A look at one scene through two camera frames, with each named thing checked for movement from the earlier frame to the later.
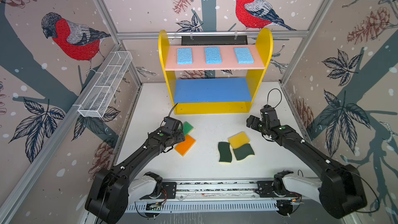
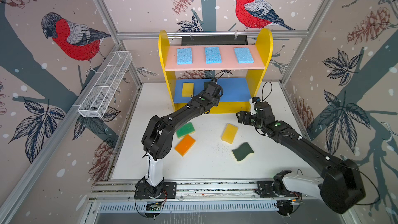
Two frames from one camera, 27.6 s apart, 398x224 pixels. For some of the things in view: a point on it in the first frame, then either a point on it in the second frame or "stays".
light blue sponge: x=213 y=55 stays
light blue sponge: x=184 y=56 stays
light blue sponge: x=243 y=55 stays
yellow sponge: x=238 y=139 to x=229 y=133
